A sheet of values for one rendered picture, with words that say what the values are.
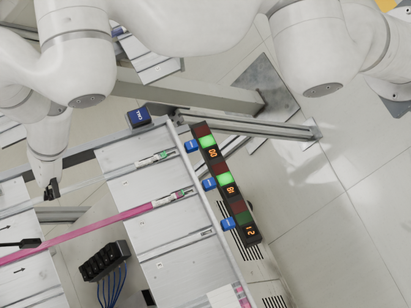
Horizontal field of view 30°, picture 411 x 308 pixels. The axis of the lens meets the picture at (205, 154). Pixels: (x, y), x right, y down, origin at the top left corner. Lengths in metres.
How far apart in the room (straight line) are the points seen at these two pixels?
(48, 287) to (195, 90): 0.84
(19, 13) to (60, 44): 1.60
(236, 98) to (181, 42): 1.36
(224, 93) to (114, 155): 0.66
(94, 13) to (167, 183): 0.84
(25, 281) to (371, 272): 1.09
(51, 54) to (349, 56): 0.46
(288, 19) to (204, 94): 1.15
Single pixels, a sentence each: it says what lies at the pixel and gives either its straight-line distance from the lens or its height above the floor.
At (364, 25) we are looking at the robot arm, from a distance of 1.34.
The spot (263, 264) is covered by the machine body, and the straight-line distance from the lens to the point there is 2.44.
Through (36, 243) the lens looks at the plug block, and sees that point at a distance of 1.64.
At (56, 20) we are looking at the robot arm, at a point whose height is 1.46.
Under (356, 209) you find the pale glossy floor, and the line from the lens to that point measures 2.41.
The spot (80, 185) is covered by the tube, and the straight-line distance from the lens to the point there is 1.84.
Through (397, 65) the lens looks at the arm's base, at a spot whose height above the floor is 0.82.
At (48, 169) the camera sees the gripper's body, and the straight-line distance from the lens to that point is 1.61.
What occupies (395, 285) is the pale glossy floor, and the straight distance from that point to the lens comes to 2.37.
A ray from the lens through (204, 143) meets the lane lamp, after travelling 1.90.
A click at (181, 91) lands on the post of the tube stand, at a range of 2.27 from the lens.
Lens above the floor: 2.12
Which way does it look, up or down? 50 degrees down
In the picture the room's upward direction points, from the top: 86 degrees counter-clockwise
